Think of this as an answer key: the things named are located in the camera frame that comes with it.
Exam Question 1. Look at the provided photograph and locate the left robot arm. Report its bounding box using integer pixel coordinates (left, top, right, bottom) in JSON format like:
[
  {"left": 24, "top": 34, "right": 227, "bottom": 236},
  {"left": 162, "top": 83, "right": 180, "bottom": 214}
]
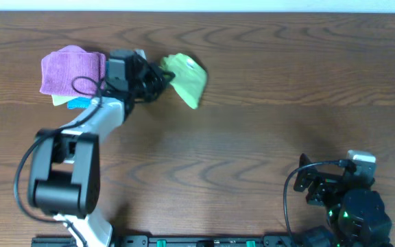
[{"left": 13, "top": 54, "right": 176, "bottom": 246}]

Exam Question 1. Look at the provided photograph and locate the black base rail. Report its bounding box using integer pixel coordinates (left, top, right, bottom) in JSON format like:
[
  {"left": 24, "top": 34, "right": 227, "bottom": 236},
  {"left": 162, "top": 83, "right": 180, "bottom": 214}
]
[{"left": 30, "top": 235, "right": 363, "bottom": 247}]

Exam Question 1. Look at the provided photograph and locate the right black cable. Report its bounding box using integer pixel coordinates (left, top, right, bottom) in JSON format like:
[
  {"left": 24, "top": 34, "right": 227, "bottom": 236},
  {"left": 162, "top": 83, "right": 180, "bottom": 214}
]
[{"left": 283, "top": 159, "right": 358, "bottom": 247}]

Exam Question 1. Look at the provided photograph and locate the light green cloth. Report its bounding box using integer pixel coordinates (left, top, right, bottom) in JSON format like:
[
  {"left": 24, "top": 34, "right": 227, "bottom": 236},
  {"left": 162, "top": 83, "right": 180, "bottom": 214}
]
[{"left": 160, "top": 53, "right": 208, "bottom": 109}]

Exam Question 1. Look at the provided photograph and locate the folded purple cloth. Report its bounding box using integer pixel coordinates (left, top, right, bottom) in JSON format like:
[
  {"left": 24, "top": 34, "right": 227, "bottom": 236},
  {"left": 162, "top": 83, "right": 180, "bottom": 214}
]
[{"left": 40, "top": 45, "right": 106, "bottom": 97}]

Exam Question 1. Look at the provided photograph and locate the folded blue cloth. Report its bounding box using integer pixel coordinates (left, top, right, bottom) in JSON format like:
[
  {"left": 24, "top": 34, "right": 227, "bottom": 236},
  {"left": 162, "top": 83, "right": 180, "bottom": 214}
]
[{"left": 67, "top": 62, "right": 109, "bottom": 109}]

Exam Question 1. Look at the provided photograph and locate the folded pale green cloth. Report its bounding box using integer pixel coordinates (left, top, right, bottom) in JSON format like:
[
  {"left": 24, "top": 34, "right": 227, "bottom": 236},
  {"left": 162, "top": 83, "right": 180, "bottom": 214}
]
[{"left": 51, "top": 95, "right": 76, "bottom": 106}]

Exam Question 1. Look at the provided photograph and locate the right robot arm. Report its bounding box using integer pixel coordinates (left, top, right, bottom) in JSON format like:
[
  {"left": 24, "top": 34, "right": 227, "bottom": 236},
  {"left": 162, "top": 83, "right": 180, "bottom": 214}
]
[{"left": 287, "top": 150, "right": 392, "bottom": 246}]

